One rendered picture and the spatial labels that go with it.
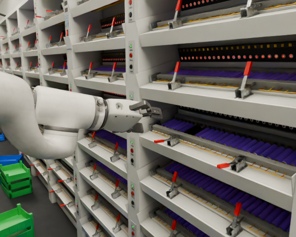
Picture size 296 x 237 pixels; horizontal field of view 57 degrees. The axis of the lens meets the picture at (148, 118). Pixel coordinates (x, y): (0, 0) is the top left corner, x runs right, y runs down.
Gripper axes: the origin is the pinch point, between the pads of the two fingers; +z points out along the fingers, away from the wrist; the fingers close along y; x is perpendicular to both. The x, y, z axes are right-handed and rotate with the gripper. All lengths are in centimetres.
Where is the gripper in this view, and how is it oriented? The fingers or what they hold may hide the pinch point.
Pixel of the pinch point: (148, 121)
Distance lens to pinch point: 77.8
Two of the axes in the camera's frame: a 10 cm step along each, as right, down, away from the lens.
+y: -5.7, 4.5, 6.9
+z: 8.0, 1.2, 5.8
